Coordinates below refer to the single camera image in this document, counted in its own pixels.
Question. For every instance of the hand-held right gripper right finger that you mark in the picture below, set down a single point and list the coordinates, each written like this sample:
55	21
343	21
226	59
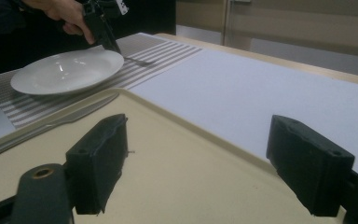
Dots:
310	168

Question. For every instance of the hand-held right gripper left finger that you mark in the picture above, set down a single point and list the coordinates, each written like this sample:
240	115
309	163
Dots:
99	168

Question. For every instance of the metal fork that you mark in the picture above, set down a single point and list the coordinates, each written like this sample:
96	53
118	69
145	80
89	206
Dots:
140	61

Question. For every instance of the white plate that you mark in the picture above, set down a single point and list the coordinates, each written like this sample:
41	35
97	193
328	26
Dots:
68	73

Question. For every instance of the metal knife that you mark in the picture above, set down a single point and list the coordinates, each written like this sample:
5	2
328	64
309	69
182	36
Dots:
74	115

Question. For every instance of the beige tray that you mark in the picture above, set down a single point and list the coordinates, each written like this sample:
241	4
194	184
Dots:
174	180

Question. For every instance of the black curtain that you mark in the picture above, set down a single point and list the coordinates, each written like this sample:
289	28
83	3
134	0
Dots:
149	15

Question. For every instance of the grey striped placemat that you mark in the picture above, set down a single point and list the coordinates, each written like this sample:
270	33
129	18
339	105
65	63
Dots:
167	51

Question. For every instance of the white table mat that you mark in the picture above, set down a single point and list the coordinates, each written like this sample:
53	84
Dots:
245	99

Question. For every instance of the wooden counter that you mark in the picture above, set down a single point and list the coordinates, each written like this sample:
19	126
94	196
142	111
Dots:
292	28

